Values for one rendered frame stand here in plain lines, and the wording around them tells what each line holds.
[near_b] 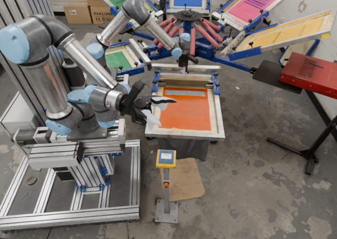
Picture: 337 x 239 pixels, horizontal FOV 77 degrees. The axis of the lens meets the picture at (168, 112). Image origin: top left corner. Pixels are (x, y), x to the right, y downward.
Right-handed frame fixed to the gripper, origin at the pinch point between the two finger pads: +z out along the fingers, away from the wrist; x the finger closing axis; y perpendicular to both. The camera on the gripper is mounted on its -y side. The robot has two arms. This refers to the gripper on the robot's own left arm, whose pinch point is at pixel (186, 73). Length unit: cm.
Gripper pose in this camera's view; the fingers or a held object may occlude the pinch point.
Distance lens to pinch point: 192.7
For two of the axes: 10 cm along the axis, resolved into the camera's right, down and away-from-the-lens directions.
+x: -0.6, 7.1, -7.1
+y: -10.0, -0.3, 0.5
